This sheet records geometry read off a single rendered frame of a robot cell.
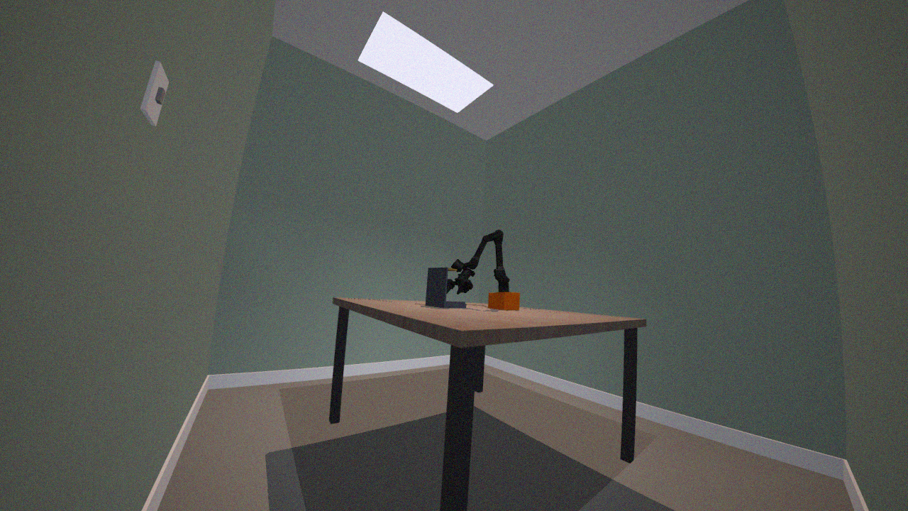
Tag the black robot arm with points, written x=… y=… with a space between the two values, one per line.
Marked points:
x=499 y=273

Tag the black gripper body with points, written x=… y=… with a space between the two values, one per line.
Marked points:
x=461 y=278

